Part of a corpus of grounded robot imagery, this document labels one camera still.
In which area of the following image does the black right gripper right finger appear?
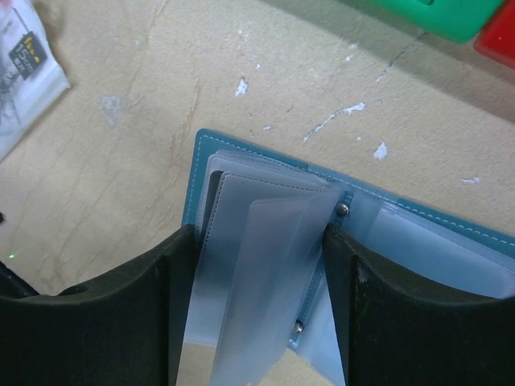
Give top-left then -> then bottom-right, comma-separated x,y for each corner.
322,224 -> 514,385

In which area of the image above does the red bin middle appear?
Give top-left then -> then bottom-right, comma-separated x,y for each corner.
474,1 -> 515,69

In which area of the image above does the green bin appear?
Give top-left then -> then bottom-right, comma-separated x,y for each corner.
348,0 -> 504,43

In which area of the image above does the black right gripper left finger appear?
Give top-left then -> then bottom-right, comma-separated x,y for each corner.
1,224 -> 197,385

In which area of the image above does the white plastic card packet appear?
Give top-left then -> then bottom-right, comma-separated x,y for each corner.
1,1 -> 70,158

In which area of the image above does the blue leather card holder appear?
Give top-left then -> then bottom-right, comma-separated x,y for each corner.
183,129 -> 514,385

